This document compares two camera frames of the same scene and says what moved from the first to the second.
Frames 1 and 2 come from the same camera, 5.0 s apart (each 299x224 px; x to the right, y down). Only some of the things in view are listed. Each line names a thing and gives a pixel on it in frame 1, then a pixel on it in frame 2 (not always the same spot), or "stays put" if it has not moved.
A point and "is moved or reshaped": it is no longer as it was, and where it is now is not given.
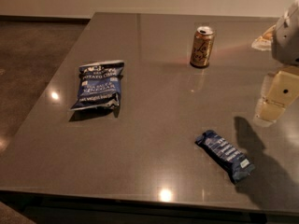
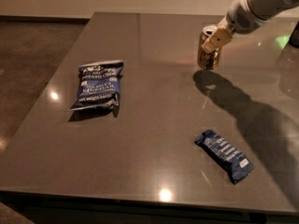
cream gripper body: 287,41 → 239,20
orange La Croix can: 203,45 is moved or reshaped
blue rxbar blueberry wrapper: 235,164 stays put
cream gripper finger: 270,110 → 210,47
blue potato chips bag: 99,84 stays put
